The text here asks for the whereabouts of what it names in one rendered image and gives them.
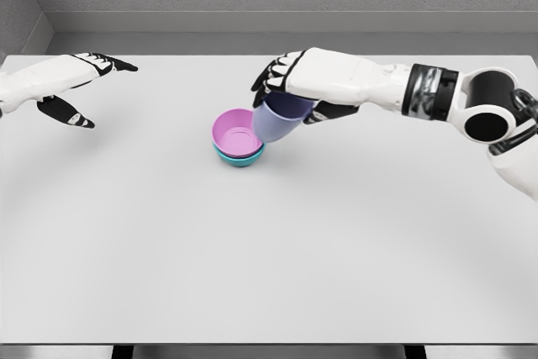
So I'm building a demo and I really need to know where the teal bowl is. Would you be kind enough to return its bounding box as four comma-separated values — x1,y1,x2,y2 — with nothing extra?
213,143,266,169

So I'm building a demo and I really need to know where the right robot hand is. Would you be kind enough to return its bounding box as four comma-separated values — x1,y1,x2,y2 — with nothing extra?
251,48,379,126

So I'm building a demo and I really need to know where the lavender cup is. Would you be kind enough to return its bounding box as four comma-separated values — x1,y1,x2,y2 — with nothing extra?
251,92,316,144

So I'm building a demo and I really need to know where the pink bowl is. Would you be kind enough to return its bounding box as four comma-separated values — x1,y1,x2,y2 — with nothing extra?
211,108,266,157

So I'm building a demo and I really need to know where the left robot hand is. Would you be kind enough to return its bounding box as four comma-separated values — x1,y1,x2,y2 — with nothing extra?
21,52,139,129

